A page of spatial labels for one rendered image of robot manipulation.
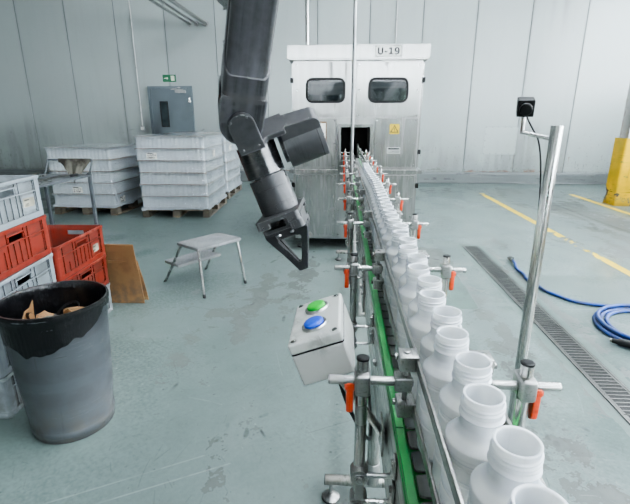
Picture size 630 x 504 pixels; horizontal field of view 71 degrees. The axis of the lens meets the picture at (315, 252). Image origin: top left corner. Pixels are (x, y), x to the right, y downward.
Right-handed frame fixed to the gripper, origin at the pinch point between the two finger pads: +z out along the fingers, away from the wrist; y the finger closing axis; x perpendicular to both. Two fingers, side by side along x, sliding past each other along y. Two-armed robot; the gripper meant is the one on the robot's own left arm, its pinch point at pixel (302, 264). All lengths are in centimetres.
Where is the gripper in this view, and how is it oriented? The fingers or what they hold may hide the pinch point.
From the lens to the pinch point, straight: 68.6
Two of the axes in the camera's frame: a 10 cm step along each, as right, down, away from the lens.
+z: 3.5, 9.0, 2.6
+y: 0.6, -2.9, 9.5
